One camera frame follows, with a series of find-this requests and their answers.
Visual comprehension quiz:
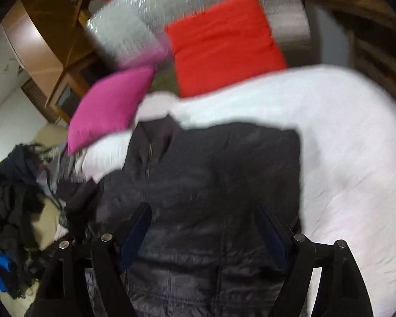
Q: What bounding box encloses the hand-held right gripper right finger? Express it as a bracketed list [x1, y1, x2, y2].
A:
[256, 203, 375, 317]

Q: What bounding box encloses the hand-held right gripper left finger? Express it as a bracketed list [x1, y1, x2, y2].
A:
[28, 201, 152, 317]

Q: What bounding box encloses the black quilted jacket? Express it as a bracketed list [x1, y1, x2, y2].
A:
[66, 114, 302, 317]

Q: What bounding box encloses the pile of dark clothes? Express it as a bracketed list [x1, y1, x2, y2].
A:
[0, 142, 98, 301]

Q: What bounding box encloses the grey garment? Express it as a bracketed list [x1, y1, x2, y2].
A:
[36, 148, 86, 190]

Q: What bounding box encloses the white embossed bedspread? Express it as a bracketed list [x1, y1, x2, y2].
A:
[172, 64, 396, 317]

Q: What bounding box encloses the magenta pillow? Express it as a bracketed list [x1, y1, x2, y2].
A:
[67, 66, 155, 155]

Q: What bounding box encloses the cream armchair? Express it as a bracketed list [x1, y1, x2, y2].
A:
[0, 124, 71, 301]

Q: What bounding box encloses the silver quilted cushion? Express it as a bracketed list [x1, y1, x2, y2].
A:
[86, 0, 311, 71]

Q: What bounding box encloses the large red pillow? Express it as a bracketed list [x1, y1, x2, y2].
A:
[165, 0, 288, 98]

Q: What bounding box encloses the wooden cabinet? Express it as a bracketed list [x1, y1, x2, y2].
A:
[7, 0, 101, 124]

